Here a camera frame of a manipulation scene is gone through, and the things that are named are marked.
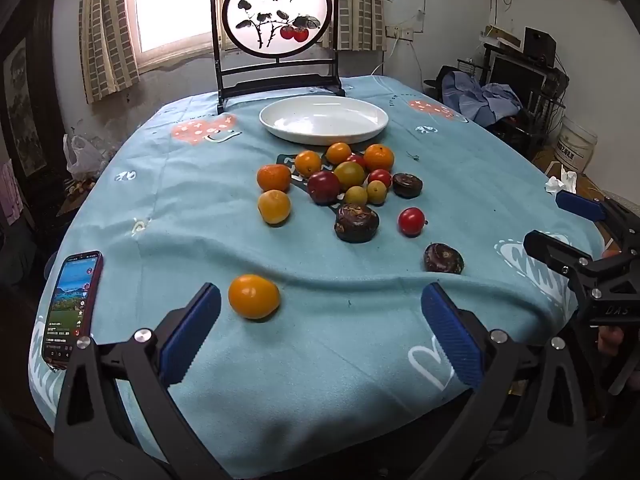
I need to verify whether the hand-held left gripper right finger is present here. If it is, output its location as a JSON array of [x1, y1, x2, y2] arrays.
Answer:
[[420, 281, 588, 480]]

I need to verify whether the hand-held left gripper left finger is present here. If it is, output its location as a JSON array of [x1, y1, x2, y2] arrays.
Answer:
[[52, 282, 226, 480]]

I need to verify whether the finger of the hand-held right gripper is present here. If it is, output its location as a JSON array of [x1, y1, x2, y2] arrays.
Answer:
[[555, 189, 640, 253], [523, 230, 640, 303]]

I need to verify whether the large orange tomato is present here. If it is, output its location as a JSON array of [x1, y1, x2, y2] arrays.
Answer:
[[228, 274, 281, 320]]

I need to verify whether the dark brown water chestnut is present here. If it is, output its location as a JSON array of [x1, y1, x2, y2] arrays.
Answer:
[[424, 243, 465, 275], [334, 203, 380, 244], [391, 172, 424, 199]]

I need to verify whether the orange-yellow tomato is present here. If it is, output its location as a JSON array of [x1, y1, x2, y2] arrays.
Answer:
[[257, 189, 292, 225], [294, 150, 322, 178]]

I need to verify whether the pink fruit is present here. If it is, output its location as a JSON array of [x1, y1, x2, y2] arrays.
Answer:
[[256, 163, 292, 193]]

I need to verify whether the yellow-green tomato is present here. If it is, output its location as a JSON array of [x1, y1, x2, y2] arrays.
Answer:
[[333, 161, 367, 192]]

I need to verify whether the dark red plum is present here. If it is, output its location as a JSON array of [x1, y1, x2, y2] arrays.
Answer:
[[307, 170, 342, 205]]

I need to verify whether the white oval plate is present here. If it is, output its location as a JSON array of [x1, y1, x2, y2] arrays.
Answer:
[[259, 95, 390, 147]]

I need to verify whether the person's right hand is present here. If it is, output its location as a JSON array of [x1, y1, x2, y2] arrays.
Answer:
[[595, 326, 623, 358]]

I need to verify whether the crumpled white tissue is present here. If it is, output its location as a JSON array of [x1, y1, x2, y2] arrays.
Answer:
[[544, 169, 578, 195]]

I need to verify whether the white plastic bucket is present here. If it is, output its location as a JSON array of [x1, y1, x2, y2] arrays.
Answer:
[[555, 116, 598, 173]]

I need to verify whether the blue printed tablecloth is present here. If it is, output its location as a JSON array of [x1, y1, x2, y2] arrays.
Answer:
[[27, 75, 608, 478]]

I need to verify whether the black metal rack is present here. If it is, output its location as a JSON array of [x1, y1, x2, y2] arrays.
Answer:
[[482, 42, 571, 136]]

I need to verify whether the smartphone with red case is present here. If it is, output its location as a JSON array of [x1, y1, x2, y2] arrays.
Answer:
[[41, 251, 104, 372]]

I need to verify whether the black monitor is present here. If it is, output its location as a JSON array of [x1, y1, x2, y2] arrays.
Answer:
[[487, 54, 548, 101]]

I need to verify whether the blue clothing pile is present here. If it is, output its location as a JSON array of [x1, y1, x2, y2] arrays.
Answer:
[[437, 66, 523, 126]]

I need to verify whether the black speaker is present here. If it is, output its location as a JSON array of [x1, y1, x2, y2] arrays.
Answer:
[[522, 26, 557, 67]]

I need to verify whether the white plastic bag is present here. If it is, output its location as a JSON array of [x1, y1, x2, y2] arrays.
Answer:
[[63, 133, 108, 181]]

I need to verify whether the pink cloth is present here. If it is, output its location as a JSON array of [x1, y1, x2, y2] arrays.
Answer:
[[0, 160, 23, 226]]

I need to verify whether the beige checked curtain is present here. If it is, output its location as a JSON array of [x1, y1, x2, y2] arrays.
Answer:
[[79, 0, 141, 106], [350, 0, 388, 53]]

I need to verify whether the bright window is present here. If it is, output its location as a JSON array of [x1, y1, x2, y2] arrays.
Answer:
[[132, 0, 216, 56]]

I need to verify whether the black framed persimmon painting screen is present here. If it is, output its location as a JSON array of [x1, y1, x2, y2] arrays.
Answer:
[[209, 0, 347, 116]]

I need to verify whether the dark framed wall painting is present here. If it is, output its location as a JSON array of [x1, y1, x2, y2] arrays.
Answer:
[[0, 0, 68, 191]]

